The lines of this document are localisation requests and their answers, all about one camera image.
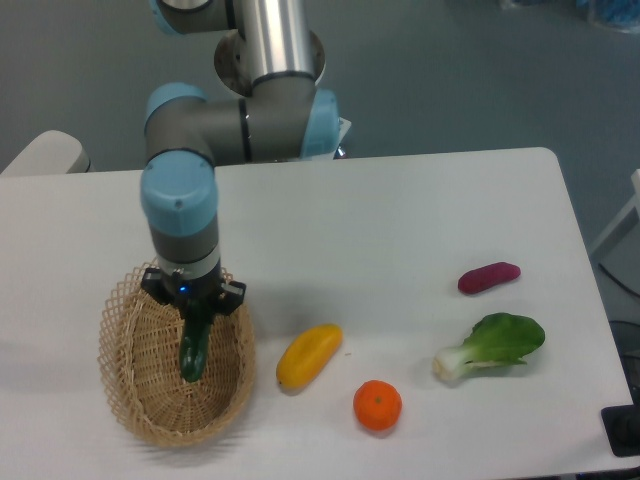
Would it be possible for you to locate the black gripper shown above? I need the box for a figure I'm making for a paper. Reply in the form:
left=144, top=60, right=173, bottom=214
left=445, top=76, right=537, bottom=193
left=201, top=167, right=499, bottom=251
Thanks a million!
left=141, top=267, right=246, bottom=316

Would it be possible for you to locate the green cucumber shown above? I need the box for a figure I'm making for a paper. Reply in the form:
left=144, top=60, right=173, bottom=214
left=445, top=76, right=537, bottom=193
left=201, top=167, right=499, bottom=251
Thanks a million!
left=179, top=299, right=214, bottom=383

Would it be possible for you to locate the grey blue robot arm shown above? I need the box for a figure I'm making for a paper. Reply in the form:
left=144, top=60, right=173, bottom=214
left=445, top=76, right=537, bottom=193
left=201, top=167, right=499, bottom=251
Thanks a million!
left=141, top=1, right=340, bottom=315

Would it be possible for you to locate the woven wicker basket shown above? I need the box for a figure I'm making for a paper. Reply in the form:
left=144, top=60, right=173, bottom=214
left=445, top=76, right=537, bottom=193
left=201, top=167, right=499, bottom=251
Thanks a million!
left=98, top=263, right=256, bottom=447

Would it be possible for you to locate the yellow mango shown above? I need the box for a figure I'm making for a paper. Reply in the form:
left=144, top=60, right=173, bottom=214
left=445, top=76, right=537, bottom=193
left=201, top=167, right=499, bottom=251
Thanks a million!
left=276, top=324, right=343, bottom=390

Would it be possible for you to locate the white chair armrest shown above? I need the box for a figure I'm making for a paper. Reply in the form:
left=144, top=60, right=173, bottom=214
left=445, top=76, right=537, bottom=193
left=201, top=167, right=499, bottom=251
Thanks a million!
left=1, top=130, right=94, bottom=177

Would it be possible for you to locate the orange tangerine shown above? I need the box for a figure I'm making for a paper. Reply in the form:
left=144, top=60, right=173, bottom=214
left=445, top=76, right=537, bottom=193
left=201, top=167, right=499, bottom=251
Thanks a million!
left=352, top=380, right=403, bottom=432

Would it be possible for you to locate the purple sweet potato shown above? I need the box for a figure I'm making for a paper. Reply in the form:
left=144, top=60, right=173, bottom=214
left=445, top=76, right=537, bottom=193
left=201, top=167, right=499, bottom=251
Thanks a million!
left=457, top=262, right=521, bottom=295

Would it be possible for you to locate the green bok choy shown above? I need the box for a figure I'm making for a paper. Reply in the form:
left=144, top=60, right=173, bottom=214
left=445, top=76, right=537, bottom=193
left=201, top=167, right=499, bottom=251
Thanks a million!
left=432, top=312, right=546, bottom=382

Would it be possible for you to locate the white furniture at right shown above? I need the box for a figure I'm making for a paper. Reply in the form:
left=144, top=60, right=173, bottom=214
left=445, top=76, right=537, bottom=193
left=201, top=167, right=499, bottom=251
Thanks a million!
left=588, top=170, right=639, bottom=261

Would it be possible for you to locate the black device at edge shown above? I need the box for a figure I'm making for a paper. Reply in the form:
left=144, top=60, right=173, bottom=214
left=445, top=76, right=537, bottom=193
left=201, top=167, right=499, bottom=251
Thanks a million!
left=601, top=405, right=639, bottom=457

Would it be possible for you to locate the black cable on floor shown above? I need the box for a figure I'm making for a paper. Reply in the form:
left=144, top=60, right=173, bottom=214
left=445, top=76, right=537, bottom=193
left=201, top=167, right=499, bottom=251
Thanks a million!
left=597, top=259, right=640, bottom=296

